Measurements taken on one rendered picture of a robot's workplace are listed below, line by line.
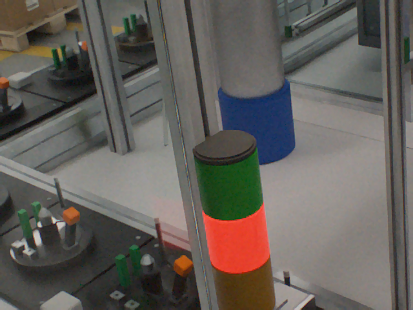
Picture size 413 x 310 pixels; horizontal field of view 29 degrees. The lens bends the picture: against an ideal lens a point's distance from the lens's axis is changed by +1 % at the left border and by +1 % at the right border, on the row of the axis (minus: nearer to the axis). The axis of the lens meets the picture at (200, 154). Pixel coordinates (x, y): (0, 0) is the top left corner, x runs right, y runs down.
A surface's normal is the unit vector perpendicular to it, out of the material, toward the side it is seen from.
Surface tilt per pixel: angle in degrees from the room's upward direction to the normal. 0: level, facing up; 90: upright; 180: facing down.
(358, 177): 0
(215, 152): 0
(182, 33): 90
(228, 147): 0
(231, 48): 90
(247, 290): 90
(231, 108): 90
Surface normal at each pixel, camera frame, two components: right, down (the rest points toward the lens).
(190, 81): 0.73, 0.23
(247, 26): -0.01, 0.47
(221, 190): -0.26, 0.48
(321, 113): -0.14, -0.88
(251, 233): 0.50, 0.34
